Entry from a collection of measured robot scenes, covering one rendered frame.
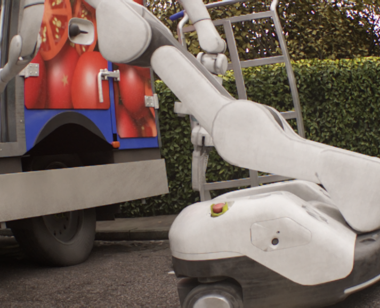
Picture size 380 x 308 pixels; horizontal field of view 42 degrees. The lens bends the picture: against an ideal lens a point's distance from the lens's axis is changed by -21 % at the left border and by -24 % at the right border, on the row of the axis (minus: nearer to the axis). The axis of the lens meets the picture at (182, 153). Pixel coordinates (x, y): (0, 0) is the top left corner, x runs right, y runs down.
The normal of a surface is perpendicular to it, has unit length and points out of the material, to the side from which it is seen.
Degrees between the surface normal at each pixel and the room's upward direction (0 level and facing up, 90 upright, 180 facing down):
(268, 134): 88
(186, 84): 90
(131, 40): 90
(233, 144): 89
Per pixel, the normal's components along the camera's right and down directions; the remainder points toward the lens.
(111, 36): -0.40, 0.05
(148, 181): 0.91, -0.13
